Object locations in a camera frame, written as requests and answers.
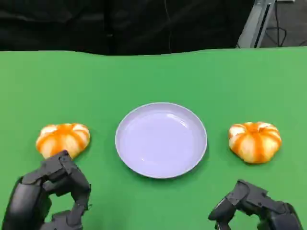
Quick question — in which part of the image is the grey metal stand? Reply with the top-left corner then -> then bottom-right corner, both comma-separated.
236,0 -> 276,49

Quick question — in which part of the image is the lilac plate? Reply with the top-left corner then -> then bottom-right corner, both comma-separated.
115,102 -> 208,180

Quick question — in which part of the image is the black cable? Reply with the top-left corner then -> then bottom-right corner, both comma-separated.
268,0 -> 287,47

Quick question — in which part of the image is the green table cloth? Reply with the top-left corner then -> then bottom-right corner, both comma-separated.
0,46 -> 307,230

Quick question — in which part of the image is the black backdrop curtain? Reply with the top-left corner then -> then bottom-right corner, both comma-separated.
0,0 -> 254,56

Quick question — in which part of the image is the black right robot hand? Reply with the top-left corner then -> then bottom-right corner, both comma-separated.
207,179 -> 303,230

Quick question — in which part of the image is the orange and white bread roll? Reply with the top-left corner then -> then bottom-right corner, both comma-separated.
228,121 -> 282,164
35,123 -> 91,160

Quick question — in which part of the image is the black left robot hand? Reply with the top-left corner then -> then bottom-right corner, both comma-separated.
0,149 -> 92,230

